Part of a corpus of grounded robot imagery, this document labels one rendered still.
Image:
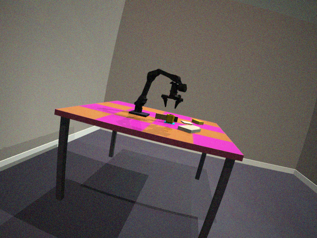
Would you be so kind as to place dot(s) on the white flat block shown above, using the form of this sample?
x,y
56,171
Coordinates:
x,y
189,129

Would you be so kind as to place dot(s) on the yellow flat block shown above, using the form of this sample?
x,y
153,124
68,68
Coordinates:
x,y
197,121

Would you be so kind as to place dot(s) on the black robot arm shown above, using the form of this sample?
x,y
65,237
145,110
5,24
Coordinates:
x,y
150,78

